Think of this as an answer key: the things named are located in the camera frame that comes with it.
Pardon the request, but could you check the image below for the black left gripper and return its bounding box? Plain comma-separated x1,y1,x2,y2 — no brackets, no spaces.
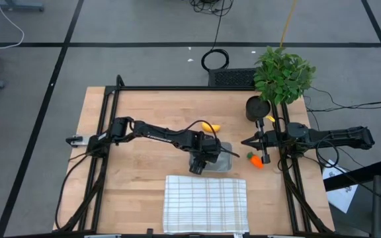
189,135,223,175

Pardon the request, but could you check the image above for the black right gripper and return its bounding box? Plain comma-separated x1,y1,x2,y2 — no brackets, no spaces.
241,118,289,165

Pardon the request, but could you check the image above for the orange toy carrot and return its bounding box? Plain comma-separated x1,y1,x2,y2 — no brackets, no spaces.
246,151,265,170

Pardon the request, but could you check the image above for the white plastic bin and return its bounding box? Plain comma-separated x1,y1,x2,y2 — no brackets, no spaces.
189,141,233,173

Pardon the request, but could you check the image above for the yellow toy banana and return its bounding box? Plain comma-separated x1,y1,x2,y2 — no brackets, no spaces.
201,121,222,134

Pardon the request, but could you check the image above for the white checked dish towel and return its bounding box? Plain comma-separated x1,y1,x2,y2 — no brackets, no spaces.
162,175,250,235

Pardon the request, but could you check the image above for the black perforated box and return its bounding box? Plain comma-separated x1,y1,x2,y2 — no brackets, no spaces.
208,68,257,87

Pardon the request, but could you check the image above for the artificial plant in black pot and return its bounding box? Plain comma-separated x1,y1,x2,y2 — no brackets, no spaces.
245,46,317,122

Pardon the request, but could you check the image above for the white paper sheet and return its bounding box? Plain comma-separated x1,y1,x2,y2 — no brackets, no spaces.
322,159,359,214

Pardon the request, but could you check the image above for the grey table foot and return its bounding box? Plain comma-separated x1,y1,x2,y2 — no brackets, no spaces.
0,0,45,12

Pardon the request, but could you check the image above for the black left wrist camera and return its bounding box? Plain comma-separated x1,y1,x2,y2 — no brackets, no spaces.
203,136,223,155

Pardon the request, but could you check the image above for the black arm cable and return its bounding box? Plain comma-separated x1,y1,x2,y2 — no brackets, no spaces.
173,119,241,158

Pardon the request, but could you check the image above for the black floor cable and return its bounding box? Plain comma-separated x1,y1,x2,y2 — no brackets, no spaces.
304,86,381,114

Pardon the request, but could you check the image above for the black coiled cable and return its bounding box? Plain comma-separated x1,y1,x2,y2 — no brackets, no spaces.
189,0,235,72

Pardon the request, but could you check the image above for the black table frame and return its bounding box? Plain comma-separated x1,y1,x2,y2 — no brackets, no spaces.
53,75,335,236

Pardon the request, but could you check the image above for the yellow hanging cable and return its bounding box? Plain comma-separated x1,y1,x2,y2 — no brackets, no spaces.
279,0,299,48

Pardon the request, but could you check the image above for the white cable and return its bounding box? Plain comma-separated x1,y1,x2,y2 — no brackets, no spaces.
0,0,25,50

